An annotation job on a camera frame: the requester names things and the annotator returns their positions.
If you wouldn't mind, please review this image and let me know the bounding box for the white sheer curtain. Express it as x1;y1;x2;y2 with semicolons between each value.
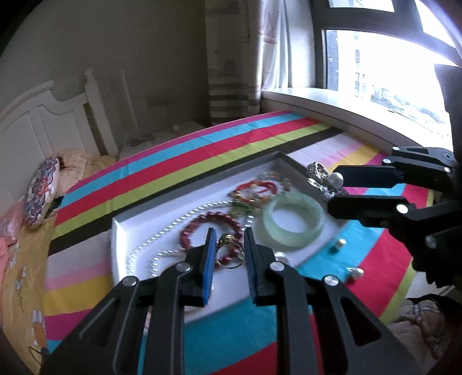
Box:
259;0;326;91

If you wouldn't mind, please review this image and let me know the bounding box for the white nightstand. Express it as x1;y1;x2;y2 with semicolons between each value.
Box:
118;120;207;160

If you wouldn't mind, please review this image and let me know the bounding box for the dark framed window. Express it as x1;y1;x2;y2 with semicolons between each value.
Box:
313;0;462;152

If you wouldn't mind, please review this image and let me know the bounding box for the white cable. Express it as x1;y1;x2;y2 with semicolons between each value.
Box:
124;129;157;147

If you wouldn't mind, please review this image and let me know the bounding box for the silver rhinestone brooch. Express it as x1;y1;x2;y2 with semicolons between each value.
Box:
306;160;350;201

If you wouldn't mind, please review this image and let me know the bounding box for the dark red bead bracelet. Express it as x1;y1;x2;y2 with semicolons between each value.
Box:
179;211;242;272

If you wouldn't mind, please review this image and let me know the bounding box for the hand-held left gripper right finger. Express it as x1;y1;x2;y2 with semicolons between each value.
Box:
243;227;423;375

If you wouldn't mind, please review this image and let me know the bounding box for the yellow cartoon print quilt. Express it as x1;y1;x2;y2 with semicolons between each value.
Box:
0;151;120;375

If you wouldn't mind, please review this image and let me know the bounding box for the white wooden headboard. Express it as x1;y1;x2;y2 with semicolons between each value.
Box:
0;68;138;217

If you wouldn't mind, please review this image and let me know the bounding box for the beige plaid cloth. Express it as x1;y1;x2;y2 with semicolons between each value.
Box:
387;295;462;375

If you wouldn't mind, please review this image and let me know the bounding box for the round patterned cushion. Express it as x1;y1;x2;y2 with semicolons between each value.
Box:
23;156;61;228

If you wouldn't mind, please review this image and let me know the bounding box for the green gold bead bracelet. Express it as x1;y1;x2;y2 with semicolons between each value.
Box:
230;201;261;218

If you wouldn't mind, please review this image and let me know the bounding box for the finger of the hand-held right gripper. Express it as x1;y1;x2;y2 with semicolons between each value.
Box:
332;146;456;189
327;196;462;250

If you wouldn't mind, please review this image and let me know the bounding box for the gold ring with dark ornament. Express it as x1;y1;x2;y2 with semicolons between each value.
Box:
216;234;247;270

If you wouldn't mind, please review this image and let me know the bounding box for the white jewelry tray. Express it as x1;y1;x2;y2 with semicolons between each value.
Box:
110;151;351;318

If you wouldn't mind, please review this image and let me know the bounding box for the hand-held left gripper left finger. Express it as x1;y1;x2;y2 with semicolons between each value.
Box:
39;228;217;375

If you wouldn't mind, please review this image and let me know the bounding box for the beige striped curtain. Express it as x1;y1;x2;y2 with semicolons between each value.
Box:
205;0;286;128

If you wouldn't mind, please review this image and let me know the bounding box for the green jade bangle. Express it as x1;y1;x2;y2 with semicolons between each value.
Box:
262;192;323;248

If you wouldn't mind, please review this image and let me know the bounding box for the colourful striped blanket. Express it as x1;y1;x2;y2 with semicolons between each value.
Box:
39;109;434;375

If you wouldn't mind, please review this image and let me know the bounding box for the white windowsill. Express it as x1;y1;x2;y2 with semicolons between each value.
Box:
260;87;456;153

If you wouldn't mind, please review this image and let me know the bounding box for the red orange bracelet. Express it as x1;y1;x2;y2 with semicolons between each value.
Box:
230;179;279;207

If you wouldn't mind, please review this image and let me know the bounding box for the white pearl necklace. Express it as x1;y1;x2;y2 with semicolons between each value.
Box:
126;199;239;279

